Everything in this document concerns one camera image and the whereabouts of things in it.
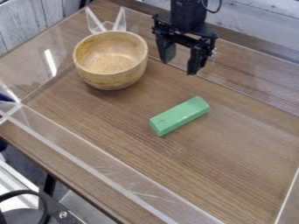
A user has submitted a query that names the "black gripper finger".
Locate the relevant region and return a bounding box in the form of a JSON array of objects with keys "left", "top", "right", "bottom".
[
  {"left": 155, "top": 33, "right": 177, "bottom": 64},
  {"left": 187, "top": 46, "right": 209, "bottom": 75}
]

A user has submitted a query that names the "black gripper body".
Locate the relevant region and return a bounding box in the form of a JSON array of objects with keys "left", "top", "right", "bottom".
[{"left": 153, "top": 14, "right": 221, "bottom": 57}]

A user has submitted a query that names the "green rectangular block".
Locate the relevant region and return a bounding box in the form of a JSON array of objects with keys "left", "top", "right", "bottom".
[{"left": 150, "top": 96, "right": 212, "bottom": 137}]

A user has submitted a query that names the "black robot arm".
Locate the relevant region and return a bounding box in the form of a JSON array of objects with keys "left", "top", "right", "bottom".
[{"left": 153, "top": 0, "right": 222, "bottom": 75}]

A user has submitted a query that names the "light wooden bowl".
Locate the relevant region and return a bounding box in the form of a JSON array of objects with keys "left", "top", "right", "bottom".
[{"left": 73, "top": 31, "right": 149, "bottom": 90}]

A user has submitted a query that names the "blue object at left edge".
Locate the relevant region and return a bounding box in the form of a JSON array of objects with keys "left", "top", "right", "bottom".
[{"left": 0, "top": 93, "right": 17, "bottom": 153}]

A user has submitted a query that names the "black table leg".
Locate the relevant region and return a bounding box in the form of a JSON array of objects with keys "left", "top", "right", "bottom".
[{"left": 43, "top": 174, "right": 57, "bottom": 196}]

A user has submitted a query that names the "clear acrylic tray wall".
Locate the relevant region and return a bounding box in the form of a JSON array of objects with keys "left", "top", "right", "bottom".
[{"left": 0, "top": 12, "right": 299, "bottom": 224}]

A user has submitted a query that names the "black metal bracket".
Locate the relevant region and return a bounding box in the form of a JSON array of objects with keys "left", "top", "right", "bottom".
[{"left": 42, "top": 192, "right": 87, "bottom": 224}]

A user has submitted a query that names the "black cable loop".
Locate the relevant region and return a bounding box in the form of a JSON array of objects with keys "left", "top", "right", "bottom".
[{"left": 0, "top": 189, "right": 50, "bottom": 224}]

